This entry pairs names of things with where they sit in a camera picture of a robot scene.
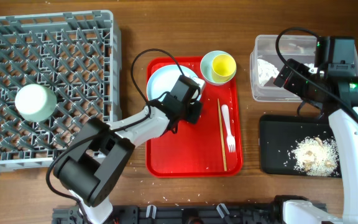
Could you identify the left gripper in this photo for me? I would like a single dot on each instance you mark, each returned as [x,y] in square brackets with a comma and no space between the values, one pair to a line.
[194,116]

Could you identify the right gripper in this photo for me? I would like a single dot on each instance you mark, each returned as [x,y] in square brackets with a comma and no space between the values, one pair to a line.
[292,83]

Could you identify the light blue round plate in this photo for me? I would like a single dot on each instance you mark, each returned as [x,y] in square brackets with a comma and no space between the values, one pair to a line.
[164,79]

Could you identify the yellow plastic cup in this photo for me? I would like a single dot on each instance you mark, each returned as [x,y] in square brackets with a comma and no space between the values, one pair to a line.
[223,68]

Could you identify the leftover rice and food scraps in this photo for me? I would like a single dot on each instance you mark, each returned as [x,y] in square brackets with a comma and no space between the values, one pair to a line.
[316,157]

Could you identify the light blue rice bowl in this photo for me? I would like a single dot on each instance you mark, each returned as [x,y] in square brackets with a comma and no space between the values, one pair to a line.
[35,102]

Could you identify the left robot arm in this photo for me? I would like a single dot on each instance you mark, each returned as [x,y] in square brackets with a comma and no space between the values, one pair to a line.
[91,166]

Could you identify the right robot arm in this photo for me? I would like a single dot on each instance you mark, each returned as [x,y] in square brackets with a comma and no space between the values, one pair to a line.
[335,56]

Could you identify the clear plastic waste bin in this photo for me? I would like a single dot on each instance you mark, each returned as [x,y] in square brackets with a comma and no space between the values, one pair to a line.
[298,47]

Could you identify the grey plastic dishwasher rack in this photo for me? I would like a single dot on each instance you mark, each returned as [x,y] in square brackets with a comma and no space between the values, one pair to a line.
[75,54]

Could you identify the wooden chopstick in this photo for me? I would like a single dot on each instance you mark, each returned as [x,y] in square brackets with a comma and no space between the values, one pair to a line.
[222,136]

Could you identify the red plastic serving tray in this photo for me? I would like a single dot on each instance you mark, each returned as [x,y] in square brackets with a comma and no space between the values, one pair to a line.
[195,150]

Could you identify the crumpled white tissue left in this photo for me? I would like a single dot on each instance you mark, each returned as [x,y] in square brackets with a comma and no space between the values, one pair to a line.
[266,71]

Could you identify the white plastic fork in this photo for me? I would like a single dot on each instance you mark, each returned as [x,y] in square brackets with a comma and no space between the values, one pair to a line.
[230,139]

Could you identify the light blue small bowl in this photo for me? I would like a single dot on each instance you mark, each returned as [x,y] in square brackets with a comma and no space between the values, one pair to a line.
[205,66]

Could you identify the black plastic tray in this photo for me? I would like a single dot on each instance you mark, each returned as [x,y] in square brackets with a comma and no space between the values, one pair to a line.
[278,135]

